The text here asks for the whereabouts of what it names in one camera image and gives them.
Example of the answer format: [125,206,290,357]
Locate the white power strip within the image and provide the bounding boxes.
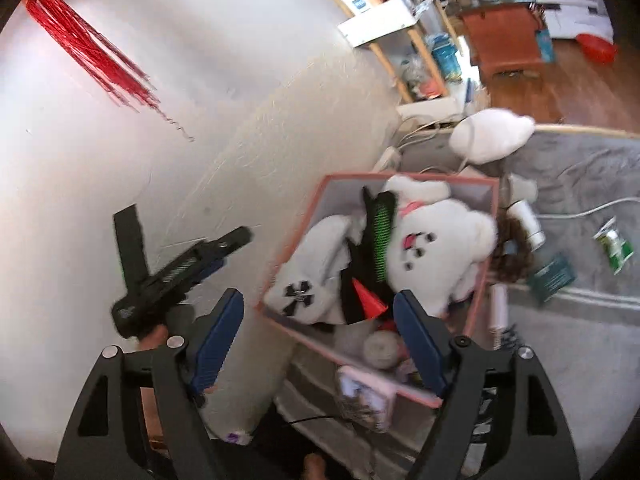
[372,146,402,173]

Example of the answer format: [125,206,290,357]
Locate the red tassel decoration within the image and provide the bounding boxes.
[24,0,196,143]

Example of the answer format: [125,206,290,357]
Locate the pink cardboard box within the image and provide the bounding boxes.
[256,172,501,409]

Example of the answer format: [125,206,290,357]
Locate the blue bottle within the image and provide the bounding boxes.
[430,32,463,81]

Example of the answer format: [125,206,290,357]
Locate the person's left hand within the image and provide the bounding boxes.
[137,324,171,353]

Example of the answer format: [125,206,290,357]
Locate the wooden bed rail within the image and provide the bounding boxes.
[532,124,640,139]

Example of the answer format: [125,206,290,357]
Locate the teal box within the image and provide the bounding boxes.
[527,254,577,307]

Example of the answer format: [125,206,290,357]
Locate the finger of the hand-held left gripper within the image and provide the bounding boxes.
[113,204,151,292]
[200,226,254,259]

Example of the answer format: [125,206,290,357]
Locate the white hair roller brush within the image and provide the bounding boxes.
[487,284,512,351]

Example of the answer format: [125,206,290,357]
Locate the red cone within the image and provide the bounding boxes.
[351,277,391,321]

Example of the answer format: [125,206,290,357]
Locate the pink printed pouch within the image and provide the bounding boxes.
[334,364,399,434]

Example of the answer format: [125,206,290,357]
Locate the white fluffy plush hat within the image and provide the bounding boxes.
[450,109,537,166]

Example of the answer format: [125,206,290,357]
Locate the red bag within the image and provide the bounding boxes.
[575,33,619,64]

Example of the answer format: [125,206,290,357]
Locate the bamboo shelf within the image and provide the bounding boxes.
[297,0,481,103]

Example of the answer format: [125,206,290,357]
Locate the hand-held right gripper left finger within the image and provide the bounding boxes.
[52,287,246,480]

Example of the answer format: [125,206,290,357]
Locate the white cable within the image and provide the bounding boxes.
[537,197,640,221]

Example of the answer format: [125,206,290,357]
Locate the white yarn ball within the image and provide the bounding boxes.
[362,332,405,370]

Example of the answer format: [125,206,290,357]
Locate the orange wooden cabinet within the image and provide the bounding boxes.
[459,4,547,80]

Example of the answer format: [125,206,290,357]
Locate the white plush bear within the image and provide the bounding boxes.
[382,175,498,318]

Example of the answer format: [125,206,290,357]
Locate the green snack packet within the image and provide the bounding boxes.
[593,216,635,275]

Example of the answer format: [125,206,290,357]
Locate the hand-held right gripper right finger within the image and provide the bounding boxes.
[392,290,581,480]

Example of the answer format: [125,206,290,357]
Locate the black and green comb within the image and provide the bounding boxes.
[361,186,401,286]

